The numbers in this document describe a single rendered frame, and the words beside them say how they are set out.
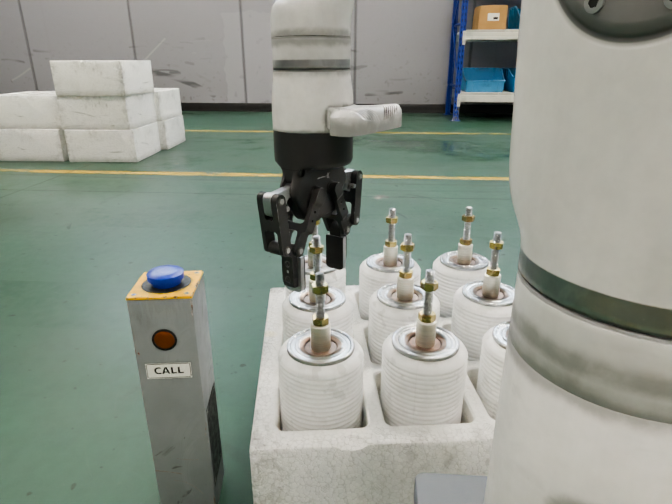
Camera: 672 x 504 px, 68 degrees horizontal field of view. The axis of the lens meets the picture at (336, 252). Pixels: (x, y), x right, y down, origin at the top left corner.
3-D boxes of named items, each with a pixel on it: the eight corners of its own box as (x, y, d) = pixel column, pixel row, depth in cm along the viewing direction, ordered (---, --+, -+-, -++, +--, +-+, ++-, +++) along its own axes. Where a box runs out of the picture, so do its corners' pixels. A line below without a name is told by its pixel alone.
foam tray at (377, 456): (587, 553, 60) (618, 432, 53) (258, 574, 57) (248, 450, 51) (479, 366, 96) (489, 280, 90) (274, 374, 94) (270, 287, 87)
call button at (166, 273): (181, 294, 55) (179, 277, 54) (144, 295, 55) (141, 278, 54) (188, 279, 59) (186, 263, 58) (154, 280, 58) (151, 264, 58)
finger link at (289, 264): (288, 233, 48) (290, 281, 50) (267, 242, 46) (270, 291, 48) (300, 236, 48) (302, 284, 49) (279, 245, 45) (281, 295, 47)
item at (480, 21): (505, 29, 448) (508, 4, 440) (477, 29, 449) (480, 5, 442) (497, 31, 476) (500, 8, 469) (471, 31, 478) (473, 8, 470)
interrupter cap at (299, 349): (296, 374, 52) (296, 368, 51) (280, 338, 58) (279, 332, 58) (364, 361, 54) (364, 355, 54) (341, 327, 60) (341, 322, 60)
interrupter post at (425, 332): (422, 337, 58) (423, 312, 57) (439, 345, 57) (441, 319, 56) (409, 345, 57) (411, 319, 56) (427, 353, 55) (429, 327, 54)
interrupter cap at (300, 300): (277, 306, 66) (277, 301, 65) (308, 285, 72) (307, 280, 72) (328, 319, 62) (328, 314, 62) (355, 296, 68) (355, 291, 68)
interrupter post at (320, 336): (313, 356, 55) (312, 330, 53) (307, 345, 57) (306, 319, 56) (334, 352, 55) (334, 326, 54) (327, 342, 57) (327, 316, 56)
